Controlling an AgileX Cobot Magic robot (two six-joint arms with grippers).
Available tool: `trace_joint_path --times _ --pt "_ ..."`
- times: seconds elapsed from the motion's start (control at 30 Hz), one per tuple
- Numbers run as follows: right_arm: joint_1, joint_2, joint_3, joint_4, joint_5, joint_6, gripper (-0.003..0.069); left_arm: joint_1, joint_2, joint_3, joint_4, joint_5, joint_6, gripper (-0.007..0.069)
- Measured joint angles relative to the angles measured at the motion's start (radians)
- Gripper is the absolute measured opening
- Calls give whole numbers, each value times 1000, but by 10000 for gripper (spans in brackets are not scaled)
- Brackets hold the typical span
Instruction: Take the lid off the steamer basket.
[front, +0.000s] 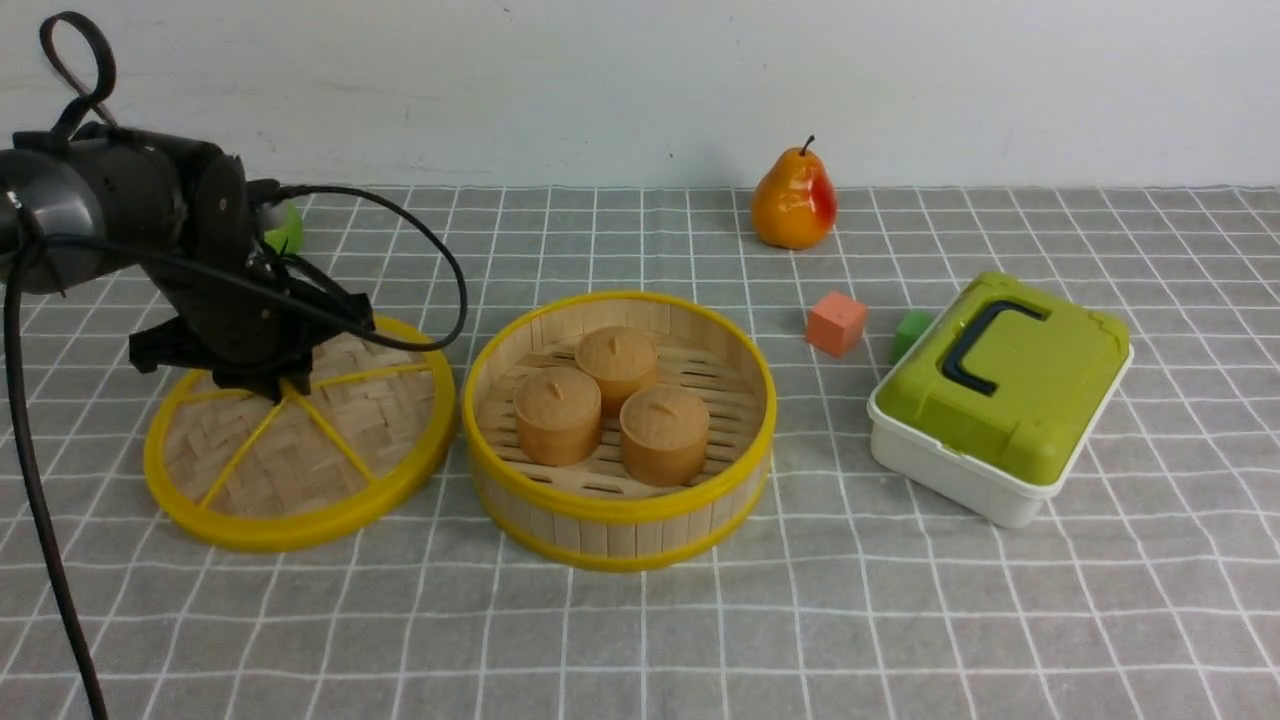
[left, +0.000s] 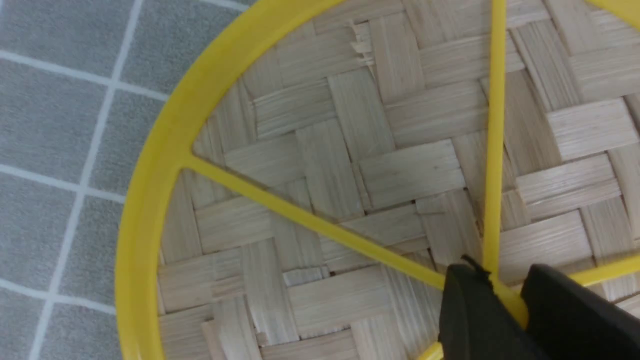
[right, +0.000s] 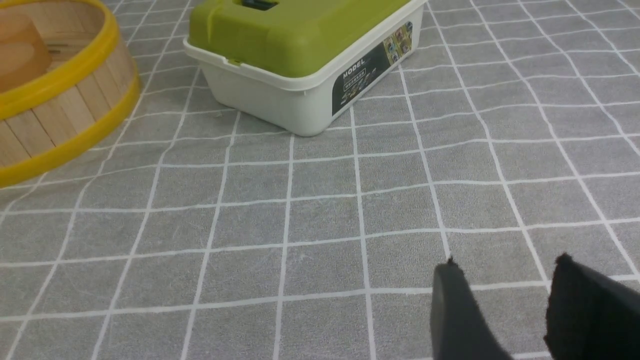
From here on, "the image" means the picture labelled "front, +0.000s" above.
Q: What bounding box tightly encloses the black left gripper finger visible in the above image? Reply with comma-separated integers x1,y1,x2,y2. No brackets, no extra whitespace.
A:
300,284,376,346

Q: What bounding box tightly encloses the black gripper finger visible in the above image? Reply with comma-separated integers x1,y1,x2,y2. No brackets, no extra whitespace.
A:
128,320,216,374

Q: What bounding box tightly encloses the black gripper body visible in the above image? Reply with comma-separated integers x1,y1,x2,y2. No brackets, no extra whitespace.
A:
150,263,317,380

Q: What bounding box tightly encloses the yellow woven steamer lid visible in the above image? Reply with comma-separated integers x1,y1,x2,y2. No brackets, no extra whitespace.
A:
143,334,457,553

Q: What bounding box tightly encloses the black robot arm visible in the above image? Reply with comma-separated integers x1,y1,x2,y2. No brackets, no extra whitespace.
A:
3,122,374,386

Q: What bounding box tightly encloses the yellow bamboo steamer basket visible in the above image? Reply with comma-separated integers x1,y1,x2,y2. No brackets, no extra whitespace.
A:
461,290,778,571

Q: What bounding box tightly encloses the white box green lid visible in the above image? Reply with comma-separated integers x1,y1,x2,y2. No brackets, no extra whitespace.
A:
867,272,1134,529

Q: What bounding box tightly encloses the green striped ball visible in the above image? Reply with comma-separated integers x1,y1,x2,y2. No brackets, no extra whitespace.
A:
259,200,305,255

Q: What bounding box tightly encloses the brown toy bun left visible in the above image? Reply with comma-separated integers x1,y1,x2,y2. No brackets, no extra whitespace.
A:
513,366,603,468

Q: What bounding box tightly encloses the brown toy bun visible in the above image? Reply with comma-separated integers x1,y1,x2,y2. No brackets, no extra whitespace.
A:
573,325,659,418
618,386,710,488
513,366,603,468

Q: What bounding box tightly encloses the brown toy bun back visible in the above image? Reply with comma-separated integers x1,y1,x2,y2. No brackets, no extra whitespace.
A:
573,325,659,418

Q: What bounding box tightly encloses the brown toy bun right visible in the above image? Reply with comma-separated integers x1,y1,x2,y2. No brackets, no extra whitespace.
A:
618,386,710,488

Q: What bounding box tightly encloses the orange red toy pear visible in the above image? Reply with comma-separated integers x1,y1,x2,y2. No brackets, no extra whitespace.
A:
750,135,838,251

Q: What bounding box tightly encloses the orange cube block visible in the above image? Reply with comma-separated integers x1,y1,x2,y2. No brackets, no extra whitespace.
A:
805,291,870,357

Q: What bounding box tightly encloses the green cube block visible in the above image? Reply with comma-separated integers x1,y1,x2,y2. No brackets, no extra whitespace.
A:
890,307,936,365

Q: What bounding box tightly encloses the grey checked tablecloth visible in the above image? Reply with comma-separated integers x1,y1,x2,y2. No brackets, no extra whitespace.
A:
20,187,1279,719

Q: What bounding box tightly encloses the black cable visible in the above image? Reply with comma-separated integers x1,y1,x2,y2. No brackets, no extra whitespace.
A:
0,12,470,720

